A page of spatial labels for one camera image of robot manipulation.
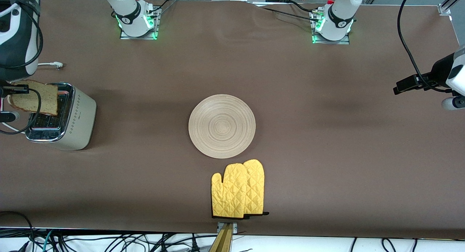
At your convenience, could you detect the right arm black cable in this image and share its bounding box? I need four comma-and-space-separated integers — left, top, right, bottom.
0, 1, 44, 135

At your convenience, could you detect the black cable at base plate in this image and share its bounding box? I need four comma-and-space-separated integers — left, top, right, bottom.
145, 0, 177, 13

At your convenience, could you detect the cream toaster with chrome top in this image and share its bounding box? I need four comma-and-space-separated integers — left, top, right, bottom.
25, 82, 97, 151

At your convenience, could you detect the white toaster power cord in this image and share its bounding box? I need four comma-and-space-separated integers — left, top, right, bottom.
0, 62, 67, 134

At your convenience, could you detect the yellow camera mount bar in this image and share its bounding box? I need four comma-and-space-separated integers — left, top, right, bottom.
208, 223, 233, 252

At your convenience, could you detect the round wooden plate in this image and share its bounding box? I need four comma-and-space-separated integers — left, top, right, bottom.
188, 94, 256, 159

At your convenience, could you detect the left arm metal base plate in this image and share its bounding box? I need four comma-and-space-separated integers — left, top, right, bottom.
311, 11, 351, 45

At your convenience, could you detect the slice of brown bread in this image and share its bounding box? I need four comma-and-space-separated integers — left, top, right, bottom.
7, 80, 59, 117

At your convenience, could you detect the looped black floor cable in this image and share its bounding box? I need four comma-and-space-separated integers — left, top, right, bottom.
0, 211, 35, 252

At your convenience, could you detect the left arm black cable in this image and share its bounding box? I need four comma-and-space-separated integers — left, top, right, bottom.
397, 0, 453, 93

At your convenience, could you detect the aluminium frame profile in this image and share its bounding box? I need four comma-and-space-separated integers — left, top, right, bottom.
438, 0, 465, 16

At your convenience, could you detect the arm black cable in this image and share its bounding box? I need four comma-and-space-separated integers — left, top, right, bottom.
397, 0, 453, 93
0, 1, 44, 135

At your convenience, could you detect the yellow quilted oven mitt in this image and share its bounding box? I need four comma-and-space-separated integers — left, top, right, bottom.
243, 159, 270, 217
211, 163, 249, 219

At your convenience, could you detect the short black base cable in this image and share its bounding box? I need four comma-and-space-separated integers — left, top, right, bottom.
289, 1, 316, 13

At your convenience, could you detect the brown table cover sheet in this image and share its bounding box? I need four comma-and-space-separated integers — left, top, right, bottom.
0, 0, 465, 240

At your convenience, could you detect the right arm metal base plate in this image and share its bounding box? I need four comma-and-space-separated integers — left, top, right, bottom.
120, 7, 159, 40

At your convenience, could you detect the long black base cable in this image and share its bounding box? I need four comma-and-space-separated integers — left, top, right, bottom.
260, 7, 316, 22

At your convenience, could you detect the teal floor cable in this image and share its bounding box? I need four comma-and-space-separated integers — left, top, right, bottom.
38, 229, 55, 252

